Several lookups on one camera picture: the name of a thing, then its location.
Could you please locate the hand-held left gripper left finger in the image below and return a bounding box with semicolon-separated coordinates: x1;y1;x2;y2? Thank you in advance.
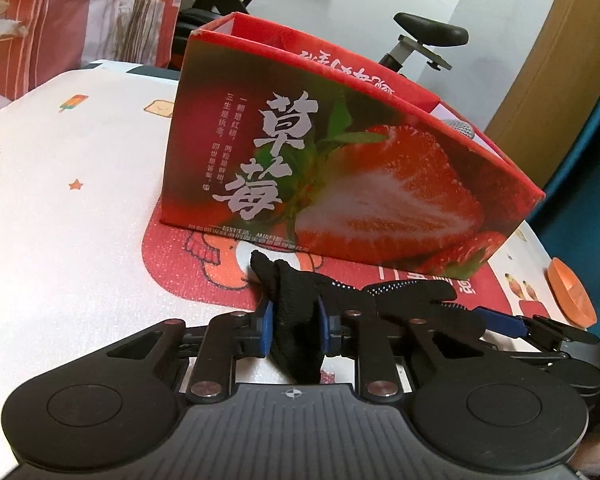
85;297;276;405

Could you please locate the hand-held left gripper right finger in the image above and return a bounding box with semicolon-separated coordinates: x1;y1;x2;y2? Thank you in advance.
316;296;491;403

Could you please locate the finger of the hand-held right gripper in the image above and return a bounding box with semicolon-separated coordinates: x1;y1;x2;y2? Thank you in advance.
475;309;600;354

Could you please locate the black knit glove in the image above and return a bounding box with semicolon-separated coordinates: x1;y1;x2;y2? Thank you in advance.
249;249;487;383

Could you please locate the red strawberry print cardboard box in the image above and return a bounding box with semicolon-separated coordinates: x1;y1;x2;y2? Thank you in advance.
159;11;546;281

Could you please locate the orange plastic bowl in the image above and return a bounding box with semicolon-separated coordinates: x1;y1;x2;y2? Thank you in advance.
547;257;598;326

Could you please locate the grey mesh item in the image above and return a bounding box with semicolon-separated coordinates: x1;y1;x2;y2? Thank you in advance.
437;117;477;140

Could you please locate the cartoon print tablecloth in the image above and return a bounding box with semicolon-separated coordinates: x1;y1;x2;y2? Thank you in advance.
0;59;600;396

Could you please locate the wooden door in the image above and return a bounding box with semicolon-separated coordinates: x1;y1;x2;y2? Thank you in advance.
485;0;600;161

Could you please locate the black exercise bike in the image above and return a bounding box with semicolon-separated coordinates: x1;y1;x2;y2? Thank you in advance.
175;0;469;73

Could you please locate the pink printed wall backdrop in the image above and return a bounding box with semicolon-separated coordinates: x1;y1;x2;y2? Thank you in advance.
0;0;201;123

